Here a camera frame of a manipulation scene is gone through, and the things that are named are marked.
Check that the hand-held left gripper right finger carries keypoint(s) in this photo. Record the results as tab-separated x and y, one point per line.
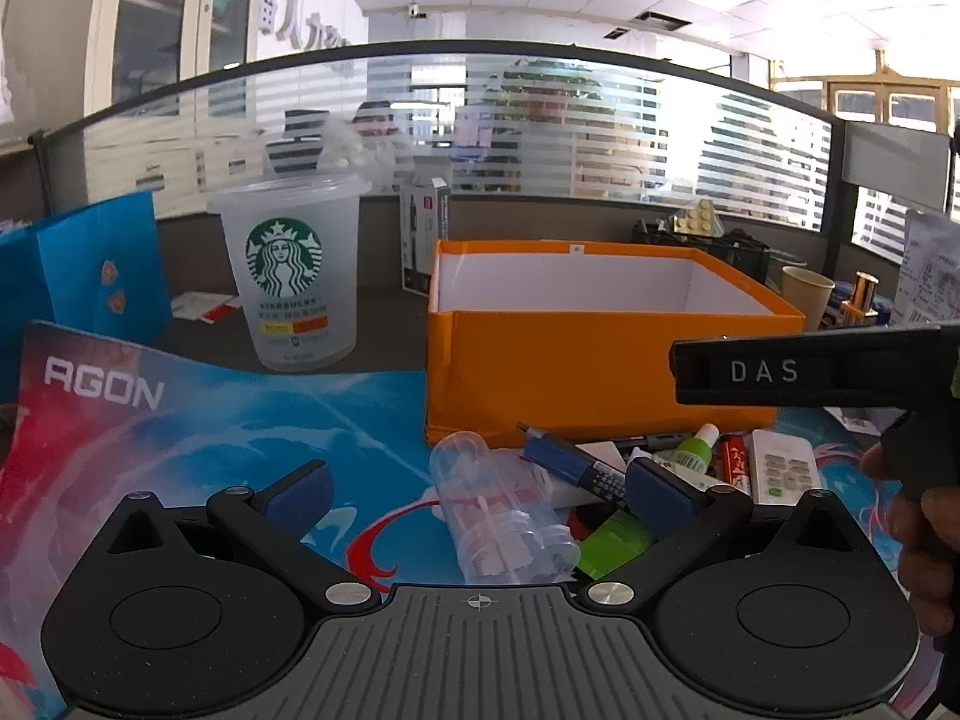
660	501

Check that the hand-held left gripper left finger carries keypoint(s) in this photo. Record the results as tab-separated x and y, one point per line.
298	501

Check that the orange cardboard box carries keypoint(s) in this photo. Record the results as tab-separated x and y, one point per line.
555	367

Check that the person's right hand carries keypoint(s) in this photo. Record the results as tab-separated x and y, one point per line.
930	562

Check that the white bottle green label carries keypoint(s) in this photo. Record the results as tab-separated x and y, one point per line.
688	454

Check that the green plastic block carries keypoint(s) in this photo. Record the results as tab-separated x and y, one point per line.
616	536

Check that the black pen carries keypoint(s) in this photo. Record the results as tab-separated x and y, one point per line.
664	439

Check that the beige paper cup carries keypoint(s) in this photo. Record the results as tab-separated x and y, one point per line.
808	296

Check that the gold perfume bottle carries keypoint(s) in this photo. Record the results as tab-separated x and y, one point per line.
861	300

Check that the red tube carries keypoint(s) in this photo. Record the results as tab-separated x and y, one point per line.
733	465

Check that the blue and black marker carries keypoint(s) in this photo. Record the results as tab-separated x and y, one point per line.
574	465

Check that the colourful printed desk mat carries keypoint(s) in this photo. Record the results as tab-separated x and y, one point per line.
225	427

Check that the white remote control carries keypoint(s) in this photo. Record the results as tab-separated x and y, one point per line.
784	465

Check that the black mesh basket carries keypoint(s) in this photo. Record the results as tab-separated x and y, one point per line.
742	251

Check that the white printed paper bag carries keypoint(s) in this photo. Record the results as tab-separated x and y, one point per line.
934	270

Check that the clear plastic bottle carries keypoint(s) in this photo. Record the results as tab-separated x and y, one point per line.
487	510

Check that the frosted plastic cup green logo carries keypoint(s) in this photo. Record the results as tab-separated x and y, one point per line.
289	292

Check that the striped glass partition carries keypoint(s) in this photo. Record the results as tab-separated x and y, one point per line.
892	165
637	127

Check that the red and white booklet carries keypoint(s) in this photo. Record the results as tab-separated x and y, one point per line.
206	306

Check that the black and white carton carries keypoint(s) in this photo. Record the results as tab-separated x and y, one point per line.
420	240

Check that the blue paper bag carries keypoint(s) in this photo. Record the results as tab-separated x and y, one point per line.
90	277

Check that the white plush toy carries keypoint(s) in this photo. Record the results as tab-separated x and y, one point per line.
360	157

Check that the beige glass-door cabinet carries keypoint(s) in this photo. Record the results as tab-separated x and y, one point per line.
180	15

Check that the wooden door frame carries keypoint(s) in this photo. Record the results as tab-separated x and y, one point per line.
877	90

